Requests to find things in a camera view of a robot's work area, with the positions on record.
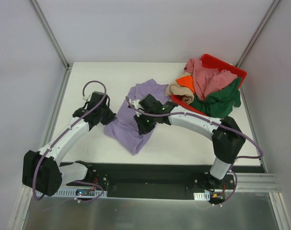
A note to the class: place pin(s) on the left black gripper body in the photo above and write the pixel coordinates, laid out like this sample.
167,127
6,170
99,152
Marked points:
106,115

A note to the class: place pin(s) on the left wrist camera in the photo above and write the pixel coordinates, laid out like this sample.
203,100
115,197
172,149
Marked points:
87,97

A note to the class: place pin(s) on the green t shirt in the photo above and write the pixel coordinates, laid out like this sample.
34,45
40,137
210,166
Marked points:
219,104

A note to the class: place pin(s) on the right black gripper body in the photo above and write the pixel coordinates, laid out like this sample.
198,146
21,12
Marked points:
142,126

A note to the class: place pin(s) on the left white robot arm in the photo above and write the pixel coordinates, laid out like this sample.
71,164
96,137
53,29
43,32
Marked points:
42,169

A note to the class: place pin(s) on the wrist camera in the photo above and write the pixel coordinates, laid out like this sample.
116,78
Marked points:
87,97
134,103

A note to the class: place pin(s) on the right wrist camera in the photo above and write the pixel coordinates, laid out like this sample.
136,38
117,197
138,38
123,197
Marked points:
134,103

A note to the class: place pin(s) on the aluminium frame rail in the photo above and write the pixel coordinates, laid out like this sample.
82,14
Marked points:
248,179

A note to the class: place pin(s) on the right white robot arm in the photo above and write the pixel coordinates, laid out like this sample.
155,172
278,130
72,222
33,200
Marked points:
224,133

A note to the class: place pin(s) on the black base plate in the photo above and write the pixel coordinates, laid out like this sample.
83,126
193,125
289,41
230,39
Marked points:
147,181

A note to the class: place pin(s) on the pink t shirt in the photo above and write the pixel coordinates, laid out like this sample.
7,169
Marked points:
206,80

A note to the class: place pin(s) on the orange t shirt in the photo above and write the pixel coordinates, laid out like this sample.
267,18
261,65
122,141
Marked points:
186,81

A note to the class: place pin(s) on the beige t shirt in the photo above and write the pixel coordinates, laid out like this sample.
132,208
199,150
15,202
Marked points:
187,96

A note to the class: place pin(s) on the red plastic bin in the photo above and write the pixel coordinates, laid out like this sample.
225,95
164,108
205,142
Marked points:
211,62

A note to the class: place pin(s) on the purple t shirt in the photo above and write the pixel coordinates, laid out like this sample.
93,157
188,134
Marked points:
124,128

